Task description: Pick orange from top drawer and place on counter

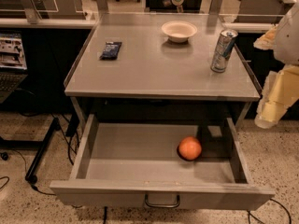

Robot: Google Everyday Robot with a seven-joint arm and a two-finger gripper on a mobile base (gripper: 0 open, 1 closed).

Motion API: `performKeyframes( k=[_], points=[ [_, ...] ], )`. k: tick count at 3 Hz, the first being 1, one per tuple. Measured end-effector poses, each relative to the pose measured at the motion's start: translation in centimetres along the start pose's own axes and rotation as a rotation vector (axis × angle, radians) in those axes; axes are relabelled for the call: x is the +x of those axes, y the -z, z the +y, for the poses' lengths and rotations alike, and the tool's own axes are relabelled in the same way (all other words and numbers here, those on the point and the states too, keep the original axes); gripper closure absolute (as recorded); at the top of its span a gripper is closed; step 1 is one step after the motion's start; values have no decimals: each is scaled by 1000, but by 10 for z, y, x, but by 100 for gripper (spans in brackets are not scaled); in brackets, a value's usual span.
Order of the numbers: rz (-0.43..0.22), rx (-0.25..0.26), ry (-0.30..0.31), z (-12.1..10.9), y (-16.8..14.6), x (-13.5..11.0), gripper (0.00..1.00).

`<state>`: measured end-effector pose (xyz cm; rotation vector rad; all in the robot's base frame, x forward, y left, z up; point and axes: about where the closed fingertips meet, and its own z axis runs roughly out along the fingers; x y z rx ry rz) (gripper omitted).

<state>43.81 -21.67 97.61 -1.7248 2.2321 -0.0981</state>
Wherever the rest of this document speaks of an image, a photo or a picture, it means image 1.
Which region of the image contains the silver energy drink can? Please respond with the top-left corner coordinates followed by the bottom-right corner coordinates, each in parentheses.
top-left (210, 29), bottom-right (238, 73)

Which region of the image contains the black desk leg frame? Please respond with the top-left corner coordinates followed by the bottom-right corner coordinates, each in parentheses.
top-left (0, 117), bottom-right (62, 185)

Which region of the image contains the grey cabinet counter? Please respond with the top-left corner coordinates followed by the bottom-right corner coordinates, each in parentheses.
top-left (63, 12), bottom-right (263, 130)

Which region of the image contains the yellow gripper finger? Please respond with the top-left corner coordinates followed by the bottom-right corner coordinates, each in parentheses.
top-left (253, 25), bottom-right (278, 50)
top-left (254, 65), bottom-right (299, 129)

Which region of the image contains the dark blue snack packet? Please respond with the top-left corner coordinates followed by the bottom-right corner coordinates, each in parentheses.
top-left (100, 42), bottom-right (122, 61)

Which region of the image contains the black floor cables left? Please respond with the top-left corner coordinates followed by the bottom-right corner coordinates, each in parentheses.
top-left (0, 87), bottom-right (82, 209)

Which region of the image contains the grey open drawer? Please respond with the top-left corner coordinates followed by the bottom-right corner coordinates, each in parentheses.
top-left (50, 116), bottom-right (275, 210)

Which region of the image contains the black floor cable right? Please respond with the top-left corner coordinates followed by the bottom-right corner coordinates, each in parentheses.
top-left (247, 197), bottom-right (292, 224)

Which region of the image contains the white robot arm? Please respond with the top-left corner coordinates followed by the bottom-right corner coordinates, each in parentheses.
top-left (253, 2), bottom-right (299, 129)

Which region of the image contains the white paper bowl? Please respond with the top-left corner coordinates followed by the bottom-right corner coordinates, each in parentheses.
top-left (162, 21), bottom-right (197, 43)

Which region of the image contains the laptop with lit screen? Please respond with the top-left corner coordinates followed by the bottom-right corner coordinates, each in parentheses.
top-left (0, 30), bottom-right (28, 104)

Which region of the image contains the metal drawer handle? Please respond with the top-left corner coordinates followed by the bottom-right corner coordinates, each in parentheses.
top-left (144, 194), bottom-right (180, 208)

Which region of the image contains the orange fruit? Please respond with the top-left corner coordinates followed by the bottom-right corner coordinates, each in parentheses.
top-left (178, 136), bottom-right (202, 161)

